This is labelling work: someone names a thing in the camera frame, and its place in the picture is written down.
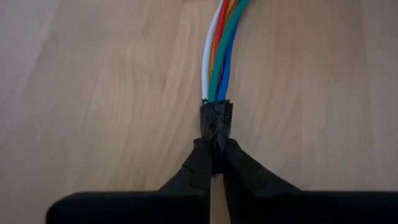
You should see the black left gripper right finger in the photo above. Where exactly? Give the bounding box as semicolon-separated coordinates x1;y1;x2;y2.
223;138;398;224

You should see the bundle of coloured cables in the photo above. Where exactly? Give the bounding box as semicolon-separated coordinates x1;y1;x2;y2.
201;0;225;101

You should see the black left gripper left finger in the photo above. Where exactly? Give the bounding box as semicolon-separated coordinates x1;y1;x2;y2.
46;138;213;224

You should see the black taped wire end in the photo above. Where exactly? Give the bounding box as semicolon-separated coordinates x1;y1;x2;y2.
200;98;234;175

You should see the bundle of coloured wires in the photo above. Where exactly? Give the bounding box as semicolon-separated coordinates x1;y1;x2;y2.
207;0;251;102

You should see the blue wire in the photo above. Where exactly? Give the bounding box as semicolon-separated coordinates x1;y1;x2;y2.
216;29;238;101

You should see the yellow wire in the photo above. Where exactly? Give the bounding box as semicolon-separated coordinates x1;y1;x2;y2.
208;0;239;86

